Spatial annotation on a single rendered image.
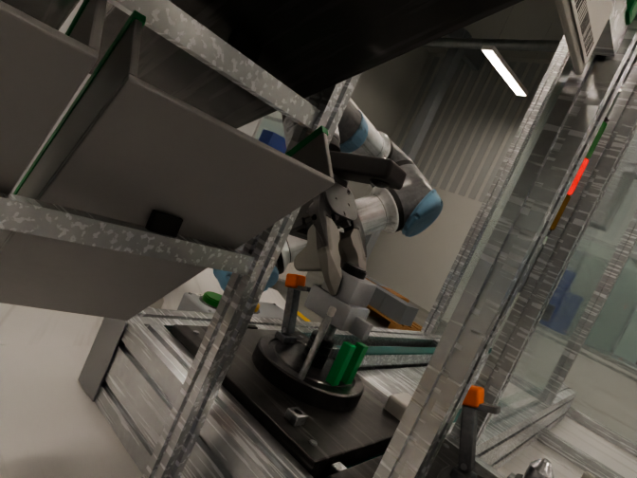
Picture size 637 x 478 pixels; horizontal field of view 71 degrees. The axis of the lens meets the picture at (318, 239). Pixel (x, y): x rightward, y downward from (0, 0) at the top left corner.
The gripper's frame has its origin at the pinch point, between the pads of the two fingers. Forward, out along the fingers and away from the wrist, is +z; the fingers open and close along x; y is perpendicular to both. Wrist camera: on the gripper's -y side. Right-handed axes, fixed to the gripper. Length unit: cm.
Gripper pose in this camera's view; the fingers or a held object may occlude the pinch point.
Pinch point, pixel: (350, 285)
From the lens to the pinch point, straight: 53.7
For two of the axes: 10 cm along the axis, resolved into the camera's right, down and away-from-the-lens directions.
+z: 1.4, 9.3, -3.4
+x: -5.9, -2.0, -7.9
